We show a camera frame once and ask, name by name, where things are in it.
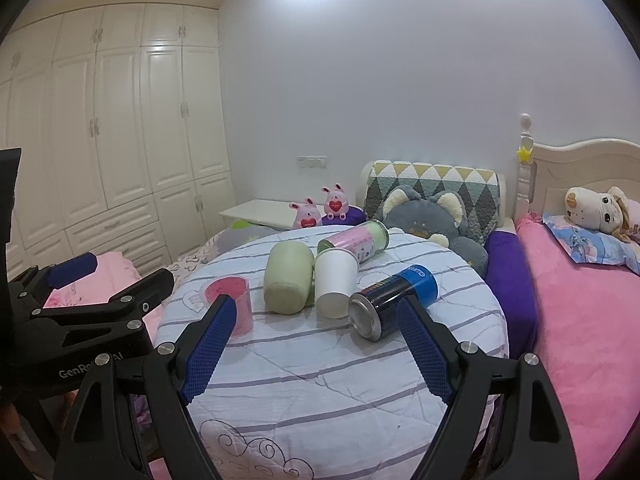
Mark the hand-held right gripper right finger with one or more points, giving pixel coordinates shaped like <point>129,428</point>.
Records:
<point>425,350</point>

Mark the white wall socket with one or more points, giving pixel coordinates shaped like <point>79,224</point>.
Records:
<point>311,161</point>

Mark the pale green cup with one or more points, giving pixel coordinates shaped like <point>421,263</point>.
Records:
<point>287,280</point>

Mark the blue cartoon pillow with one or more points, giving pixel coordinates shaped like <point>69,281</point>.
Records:
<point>585,247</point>

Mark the white paper cup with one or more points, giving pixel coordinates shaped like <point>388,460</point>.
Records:
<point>332,280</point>

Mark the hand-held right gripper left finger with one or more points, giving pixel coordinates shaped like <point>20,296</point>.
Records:
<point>210,350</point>

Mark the triangle pattern cushion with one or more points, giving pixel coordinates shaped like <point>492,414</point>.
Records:
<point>450,180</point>

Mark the pink fleece blanket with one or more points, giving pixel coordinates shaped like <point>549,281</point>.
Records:
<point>590,335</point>

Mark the pink bunny toy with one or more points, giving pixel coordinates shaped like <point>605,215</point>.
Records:
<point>336,205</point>
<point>306,216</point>

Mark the cream bed headboard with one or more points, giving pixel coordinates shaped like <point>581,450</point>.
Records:
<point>575,170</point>

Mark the pink floral quilt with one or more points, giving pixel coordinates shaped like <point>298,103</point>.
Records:
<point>117,280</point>

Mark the grey cat plush toy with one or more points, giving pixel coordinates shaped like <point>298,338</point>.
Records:
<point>425,215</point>

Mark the pink plastic cup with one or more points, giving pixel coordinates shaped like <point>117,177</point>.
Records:
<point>227,286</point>

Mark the white dog plush toy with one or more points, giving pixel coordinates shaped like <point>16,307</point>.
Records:
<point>592,210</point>

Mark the white bedside table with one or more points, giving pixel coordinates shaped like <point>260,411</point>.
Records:
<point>260,210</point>

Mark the cream white wardrobe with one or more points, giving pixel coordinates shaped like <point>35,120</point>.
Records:
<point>115,125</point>

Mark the purple cushion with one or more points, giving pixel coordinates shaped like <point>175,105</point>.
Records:
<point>356,216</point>

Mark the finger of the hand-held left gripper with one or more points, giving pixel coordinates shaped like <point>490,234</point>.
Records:
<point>135,295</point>
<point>75,269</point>

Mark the pink and green labelled cup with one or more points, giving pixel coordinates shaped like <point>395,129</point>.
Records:
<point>357,241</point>

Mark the dark blue drink can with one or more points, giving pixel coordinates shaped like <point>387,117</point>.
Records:
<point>385,300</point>

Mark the purple bed sheet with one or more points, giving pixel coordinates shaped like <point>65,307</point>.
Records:
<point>510,285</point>

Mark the yellow star ornament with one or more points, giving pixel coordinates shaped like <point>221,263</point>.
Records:
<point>524,153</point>

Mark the heart print bedsheet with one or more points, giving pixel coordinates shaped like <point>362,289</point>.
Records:
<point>200,255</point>

